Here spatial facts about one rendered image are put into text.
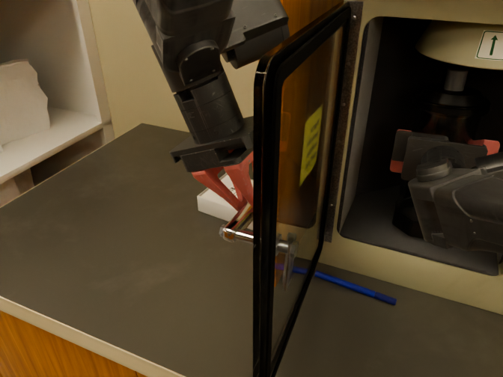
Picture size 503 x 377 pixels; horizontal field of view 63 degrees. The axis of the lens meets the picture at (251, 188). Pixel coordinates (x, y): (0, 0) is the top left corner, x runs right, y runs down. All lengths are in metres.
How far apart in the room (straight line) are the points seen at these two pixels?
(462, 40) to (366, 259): 0.37
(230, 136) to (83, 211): 0.62
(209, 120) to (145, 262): 0.44
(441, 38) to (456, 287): 0.39
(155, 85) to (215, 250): 0.67
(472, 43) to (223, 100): 0.34
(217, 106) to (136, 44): 0.93
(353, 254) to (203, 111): 0.44
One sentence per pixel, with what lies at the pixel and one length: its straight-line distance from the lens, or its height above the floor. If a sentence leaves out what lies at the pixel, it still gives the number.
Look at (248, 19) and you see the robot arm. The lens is 0.40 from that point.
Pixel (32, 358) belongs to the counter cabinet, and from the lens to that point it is 1.03.
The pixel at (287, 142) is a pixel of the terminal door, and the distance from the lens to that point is 0.37.
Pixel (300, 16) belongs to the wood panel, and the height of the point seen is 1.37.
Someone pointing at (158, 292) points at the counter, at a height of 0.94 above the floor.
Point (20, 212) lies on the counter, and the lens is 1.03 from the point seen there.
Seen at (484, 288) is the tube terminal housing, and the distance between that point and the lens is 0.76.
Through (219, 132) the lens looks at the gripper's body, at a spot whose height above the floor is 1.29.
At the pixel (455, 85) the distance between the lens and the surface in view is 0.69.
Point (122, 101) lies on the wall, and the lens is 1.43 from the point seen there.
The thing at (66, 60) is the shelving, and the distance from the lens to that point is 1.53.
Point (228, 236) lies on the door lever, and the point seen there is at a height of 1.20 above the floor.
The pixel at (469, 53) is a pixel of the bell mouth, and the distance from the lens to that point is 0.61.
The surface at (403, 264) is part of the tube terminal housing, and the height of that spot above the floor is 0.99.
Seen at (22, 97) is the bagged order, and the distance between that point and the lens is 1.42.
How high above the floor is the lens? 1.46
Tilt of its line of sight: 32 degrees down
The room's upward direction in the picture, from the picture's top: straight up
